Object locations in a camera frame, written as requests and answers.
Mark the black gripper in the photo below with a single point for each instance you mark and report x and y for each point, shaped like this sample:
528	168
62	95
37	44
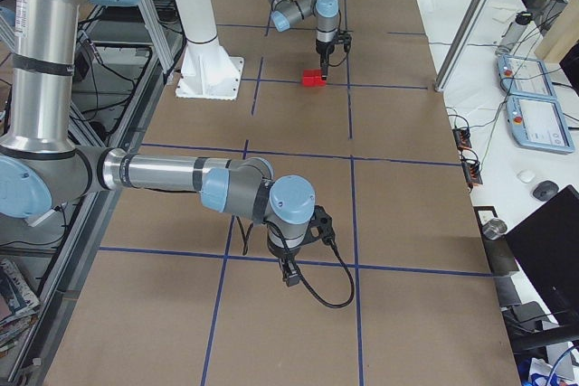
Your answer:
323	51
280	253

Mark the orange black power strip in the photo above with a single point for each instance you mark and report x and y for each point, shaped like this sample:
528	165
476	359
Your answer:
469	159

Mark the upper teach pendant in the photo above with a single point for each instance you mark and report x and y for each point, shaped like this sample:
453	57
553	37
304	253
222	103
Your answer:
524	76

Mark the teach pendant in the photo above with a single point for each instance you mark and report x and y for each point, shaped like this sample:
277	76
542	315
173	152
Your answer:
524	76
538	124

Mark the metal cup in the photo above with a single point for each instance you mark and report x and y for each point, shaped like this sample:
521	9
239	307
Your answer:
494	229

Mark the lower teach pendant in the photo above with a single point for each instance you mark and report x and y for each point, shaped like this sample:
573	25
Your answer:
538	124

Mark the black computer mouse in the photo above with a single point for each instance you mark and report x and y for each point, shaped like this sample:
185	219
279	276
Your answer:
545	190

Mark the black laptop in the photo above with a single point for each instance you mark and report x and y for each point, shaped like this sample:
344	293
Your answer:
545	245

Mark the stack of magazines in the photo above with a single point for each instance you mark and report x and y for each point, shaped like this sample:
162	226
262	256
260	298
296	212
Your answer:
19	305

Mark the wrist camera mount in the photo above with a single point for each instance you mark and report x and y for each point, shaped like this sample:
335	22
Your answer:
344	38
320	228

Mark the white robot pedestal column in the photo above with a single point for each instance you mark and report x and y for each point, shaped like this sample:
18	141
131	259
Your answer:
207	71

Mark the aluminium frame post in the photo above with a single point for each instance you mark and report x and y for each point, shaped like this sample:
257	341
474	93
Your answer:
459	43

